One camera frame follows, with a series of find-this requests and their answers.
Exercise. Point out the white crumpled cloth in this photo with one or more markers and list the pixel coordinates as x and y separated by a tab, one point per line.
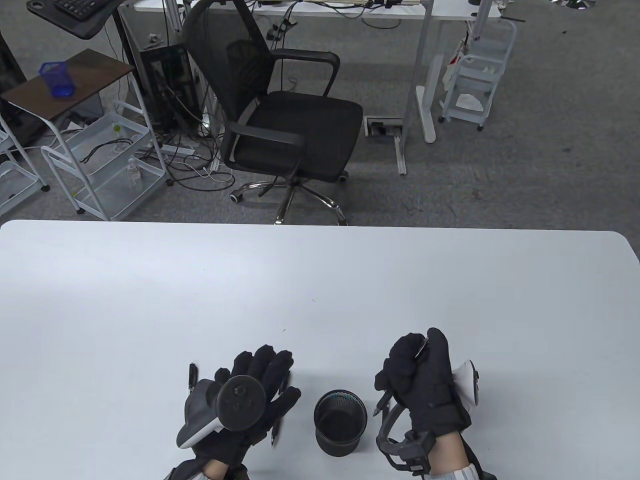
470	102

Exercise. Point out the white plastic rolling cart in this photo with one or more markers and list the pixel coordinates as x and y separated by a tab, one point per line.
492	55

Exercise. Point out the grey floor socket box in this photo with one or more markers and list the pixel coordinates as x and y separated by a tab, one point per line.
382	127

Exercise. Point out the white plastic bag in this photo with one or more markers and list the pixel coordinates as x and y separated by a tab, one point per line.
455	70

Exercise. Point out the person's left hand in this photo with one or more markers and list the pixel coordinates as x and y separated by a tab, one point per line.
270	370

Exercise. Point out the black mesh pen holder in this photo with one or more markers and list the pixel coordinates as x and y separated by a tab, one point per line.
345	445

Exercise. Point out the white power strip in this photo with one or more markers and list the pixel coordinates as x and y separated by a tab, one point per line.
177	149

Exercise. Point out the person's left forearm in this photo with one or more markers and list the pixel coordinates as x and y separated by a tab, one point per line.
217	470

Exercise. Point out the grey left hand controller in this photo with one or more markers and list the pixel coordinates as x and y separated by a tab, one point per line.
240	402

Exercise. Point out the chrome chair base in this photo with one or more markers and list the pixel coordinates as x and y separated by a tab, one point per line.
575	4

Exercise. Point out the black computer tower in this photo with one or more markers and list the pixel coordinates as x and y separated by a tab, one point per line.
170	75

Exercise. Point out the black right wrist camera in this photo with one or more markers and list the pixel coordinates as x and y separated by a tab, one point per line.
407	450

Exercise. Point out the grey right hand controller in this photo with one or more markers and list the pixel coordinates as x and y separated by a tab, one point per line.
467	385

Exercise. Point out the clear spray bottle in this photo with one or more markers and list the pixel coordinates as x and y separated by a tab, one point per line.
134	172

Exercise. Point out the grey hand controller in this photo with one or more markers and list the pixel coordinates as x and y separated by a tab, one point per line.
467	385
240	402

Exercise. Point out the blue mesh pen cup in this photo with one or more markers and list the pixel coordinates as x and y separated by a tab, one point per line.
60	82

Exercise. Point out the person's right forearm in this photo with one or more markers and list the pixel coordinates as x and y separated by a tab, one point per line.
450	457

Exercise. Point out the person's right hand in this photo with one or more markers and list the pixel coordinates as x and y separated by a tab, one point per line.
430	385

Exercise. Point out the black keyboard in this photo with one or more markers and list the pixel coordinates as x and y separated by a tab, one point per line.
80	6

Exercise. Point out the black keyboard tray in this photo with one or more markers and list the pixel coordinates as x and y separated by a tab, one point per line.
85	27

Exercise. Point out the brown side table white frame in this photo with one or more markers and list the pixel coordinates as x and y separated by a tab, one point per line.
75	80

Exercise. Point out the black click pen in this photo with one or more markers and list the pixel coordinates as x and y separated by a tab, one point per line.
274	437
192	375
382	404

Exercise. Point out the black mesh office chair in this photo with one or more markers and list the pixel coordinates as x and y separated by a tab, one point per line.
295	130

